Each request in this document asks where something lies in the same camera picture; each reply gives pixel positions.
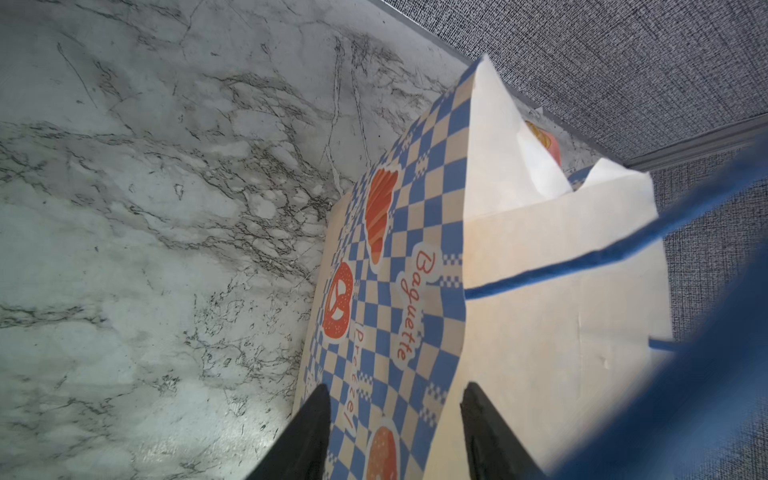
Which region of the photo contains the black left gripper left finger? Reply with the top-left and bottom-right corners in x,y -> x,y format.
246,384 -> 331,480

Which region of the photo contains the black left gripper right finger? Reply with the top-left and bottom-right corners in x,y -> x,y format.
460,382 -> 547,480

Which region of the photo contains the checkered paper bread bag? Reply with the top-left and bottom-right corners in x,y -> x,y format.
291,53 -> 768,480

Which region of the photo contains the pink plastic tray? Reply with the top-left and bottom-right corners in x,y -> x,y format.
525,120 -> 562,167

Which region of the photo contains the croissant at tray back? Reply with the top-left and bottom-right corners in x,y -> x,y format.
525,120 -> 557,151

